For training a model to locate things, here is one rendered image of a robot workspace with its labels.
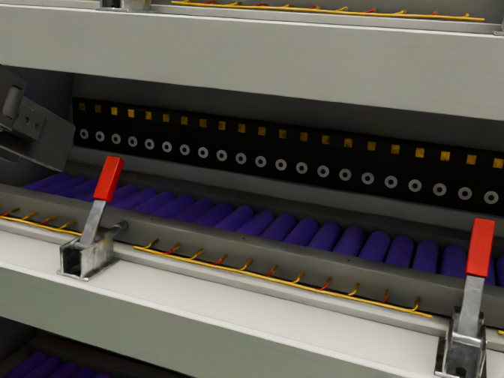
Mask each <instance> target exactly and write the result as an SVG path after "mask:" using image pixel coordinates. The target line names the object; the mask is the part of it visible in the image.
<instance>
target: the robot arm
mask: <svg viewBox="0 0 504 378"><path fill-rule="evenodd" d="M26 86H27V82H26V81H25V80H24V79H22V78H21V77H20V76H18V75H16V74H15V73H13V72H12V71H10V70H8V69H7V68H6V67H4V66H3V65H2V64H0V159H2V160H4V161H7V162H12V163H17V162H18V160H19V158H20V156H21V157H23V158H26V159H28V160H30V161H33V162H35V163H37V164H40V165H42V166H44V167H47V168H49V169H51V170H55V171H59V172H61V171H62V170H63V169H64V166H65V162H66V159H67V156H68V152H69V149H70V147H71V143H72V139H73V137H74V133H75V130H76V127H75V125H73V124H71V123H70V122H68V121H66V120H64V119H63V118H61V117H59V116H58V115H56V114H55V113H53V112H50V111H49V110H48V109H46V108H44V107H42V106H41V105H39V104H37V103H35V102H34V101H33V100H30V99H28V98H27V97H25V96H24V92H25V90H26Z"/></svg>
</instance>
